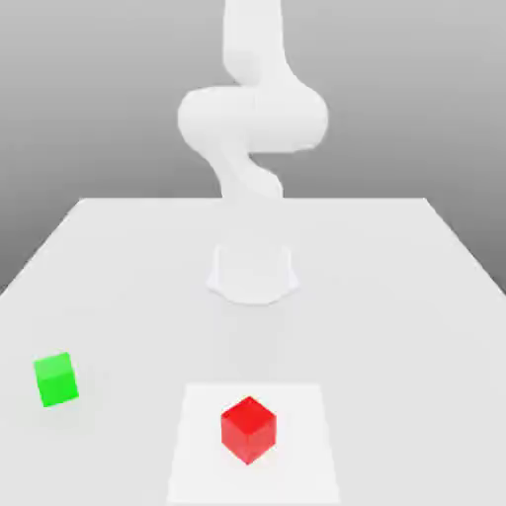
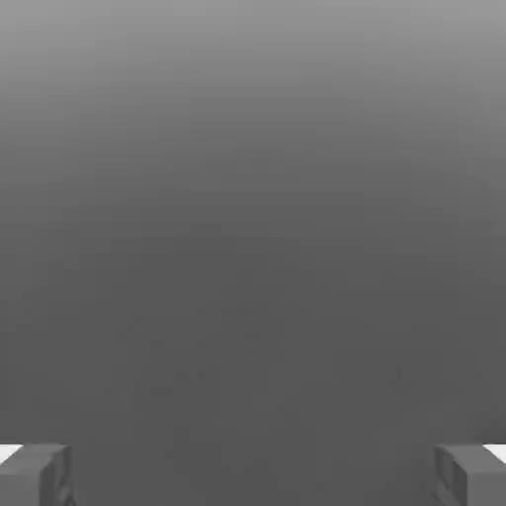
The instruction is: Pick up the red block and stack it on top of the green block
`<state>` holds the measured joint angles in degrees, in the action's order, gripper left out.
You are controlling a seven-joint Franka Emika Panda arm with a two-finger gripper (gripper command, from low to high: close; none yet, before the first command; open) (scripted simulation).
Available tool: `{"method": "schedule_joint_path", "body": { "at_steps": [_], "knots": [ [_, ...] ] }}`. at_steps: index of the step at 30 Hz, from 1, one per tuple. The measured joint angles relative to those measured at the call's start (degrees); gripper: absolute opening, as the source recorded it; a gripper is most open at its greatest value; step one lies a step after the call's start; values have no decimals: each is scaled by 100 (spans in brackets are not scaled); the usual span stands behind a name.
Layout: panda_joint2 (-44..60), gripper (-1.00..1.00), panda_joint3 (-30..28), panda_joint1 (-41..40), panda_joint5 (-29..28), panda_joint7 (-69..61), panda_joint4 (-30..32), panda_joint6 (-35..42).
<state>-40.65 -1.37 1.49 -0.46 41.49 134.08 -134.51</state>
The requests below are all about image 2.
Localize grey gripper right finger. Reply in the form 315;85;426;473
433;442;506;506

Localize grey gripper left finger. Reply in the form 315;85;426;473
0;442;75;506

